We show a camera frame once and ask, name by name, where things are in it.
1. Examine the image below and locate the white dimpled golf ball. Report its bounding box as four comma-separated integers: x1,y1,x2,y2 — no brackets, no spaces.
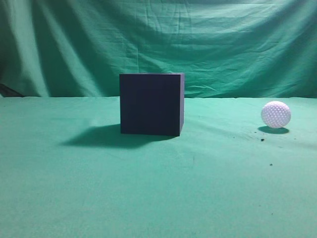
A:
261,101,292,128

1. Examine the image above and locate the dark blue cube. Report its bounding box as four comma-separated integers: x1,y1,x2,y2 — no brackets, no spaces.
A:
119,73,185,136

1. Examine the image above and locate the green cloth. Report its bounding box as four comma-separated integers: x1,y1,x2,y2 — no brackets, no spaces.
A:
0,0,317,238

